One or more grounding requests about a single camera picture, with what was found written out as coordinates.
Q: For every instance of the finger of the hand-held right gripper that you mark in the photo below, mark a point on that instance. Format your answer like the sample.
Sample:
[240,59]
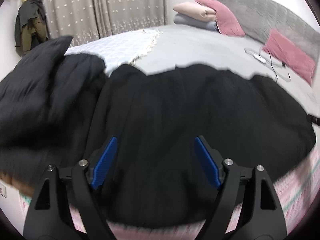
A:
[314,119]

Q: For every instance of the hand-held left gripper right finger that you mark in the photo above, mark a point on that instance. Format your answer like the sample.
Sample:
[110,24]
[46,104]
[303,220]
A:
[207,165]

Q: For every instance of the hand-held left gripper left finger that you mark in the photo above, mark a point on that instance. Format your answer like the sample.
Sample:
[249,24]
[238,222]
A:
[105,165]

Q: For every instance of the black coat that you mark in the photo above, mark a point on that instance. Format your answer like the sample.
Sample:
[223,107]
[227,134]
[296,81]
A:
[180,110]

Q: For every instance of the hanging dark clothes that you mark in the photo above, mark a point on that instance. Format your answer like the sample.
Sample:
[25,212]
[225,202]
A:
[28,27]

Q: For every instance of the black power adapter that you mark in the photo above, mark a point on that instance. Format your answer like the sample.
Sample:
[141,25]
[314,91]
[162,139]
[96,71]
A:
[283,65]

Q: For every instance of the pink pillow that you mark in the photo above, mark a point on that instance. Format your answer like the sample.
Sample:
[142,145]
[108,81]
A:
[225,17]
[290,55]

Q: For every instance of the patterned pink and teal blanket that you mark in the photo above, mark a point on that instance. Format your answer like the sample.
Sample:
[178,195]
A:
[295,187]

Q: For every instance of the small white device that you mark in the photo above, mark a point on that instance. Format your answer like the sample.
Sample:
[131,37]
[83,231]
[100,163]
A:
[258,58]

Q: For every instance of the dark puffer jacket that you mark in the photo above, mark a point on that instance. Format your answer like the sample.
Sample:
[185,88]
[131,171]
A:
[45,100]

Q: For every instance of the white fringed quilt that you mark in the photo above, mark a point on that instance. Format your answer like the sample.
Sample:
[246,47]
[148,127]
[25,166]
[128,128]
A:
[120,47]

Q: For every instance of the bed with grey sheet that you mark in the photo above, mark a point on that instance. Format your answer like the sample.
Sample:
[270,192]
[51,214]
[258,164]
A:
[190,47]

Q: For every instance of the grey padded headboard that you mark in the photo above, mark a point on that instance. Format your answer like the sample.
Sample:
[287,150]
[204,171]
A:
[262,12]

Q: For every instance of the blue-grey pillow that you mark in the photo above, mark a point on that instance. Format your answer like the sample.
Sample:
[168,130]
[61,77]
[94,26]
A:
[192,22]

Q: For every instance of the cream folded pillow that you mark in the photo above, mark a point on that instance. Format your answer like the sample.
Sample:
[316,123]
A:
[192,11]

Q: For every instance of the grey star-patterned curtain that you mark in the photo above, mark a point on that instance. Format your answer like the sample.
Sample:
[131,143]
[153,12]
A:
[105,10]

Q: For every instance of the white wall socket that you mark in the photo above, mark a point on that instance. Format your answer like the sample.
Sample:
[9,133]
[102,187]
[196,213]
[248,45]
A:
[3,189]

